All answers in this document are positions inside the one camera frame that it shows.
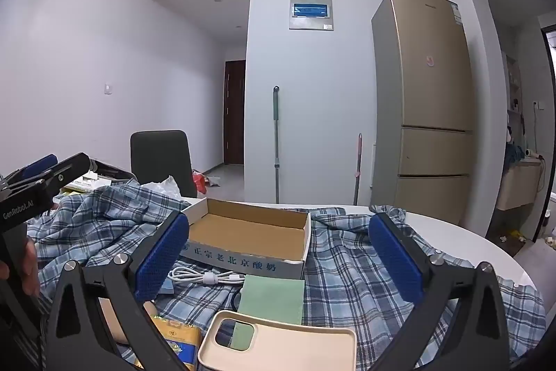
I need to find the pink handled mop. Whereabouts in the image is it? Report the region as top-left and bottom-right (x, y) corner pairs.
(353, 133), (363, 207)

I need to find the black chair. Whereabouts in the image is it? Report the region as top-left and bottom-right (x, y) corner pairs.
(130, 130), (198, 199)

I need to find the gold refrigerator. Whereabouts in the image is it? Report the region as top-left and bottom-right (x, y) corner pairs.
(370, 0), (474, 226)

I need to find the beige phone case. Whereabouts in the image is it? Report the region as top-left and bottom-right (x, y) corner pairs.
(197, 309), (358, 371)

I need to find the pile of small packets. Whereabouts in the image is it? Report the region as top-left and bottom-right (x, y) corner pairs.
(61, 172), (114, 196)

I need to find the blue plaid shirt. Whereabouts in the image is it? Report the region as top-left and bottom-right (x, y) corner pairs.
(24, 182), (546, 371)

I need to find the beige sink cabinet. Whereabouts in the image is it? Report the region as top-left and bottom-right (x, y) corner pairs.
(495, 158), (543, 212)

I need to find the person's left hand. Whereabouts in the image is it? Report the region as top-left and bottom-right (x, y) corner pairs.
(21, 237), (41, 298)

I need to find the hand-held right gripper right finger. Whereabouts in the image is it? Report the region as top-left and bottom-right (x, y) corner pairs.
(368, 212), (511, 371)

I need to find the blue cloth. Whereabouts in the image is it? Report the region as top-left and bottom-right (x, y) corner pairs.
(505, 142), (526, 169)

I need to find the clear plastic bag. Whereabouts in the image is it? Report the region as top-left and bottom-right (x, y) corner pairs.
(138, 175), (192, 203)

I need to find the dark wooden door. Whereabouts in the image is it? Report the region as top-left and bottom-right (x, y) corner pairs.
(223, 59), (246, 166)

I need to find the white charging cable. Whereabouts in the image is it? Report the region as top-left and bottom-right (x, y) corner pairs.
(167, 265), (245, 287)

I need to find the red bag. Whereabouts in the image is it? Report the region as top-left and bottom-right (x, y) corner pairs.
(192, 170), (210, 194)

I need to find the cardboard box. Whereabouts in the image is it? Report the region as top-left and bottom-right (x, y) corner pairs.
(179, 197), (312, 280)

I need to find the wall electrical panel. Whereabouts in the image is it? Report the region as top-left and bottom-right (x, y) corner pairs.
(289, 0), (335, 31)

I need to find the yellow and blue cigarette pack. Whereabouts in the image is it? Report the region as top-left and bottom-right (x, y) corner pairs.
(134, 301), (203, 371)

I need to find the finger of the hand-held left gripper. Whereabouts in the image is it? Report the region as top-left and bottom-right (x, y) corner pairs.
(13, 154), (58, 177)
(4, 152), (90, 197)

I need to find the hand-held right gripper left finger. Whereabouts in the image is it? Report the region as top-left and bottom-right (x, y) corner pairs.
(44, 211), (190, 371)

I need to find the green sticky note pad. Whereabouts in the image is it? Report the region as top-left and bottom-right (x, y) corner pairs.
(238, 274), (306, 326)

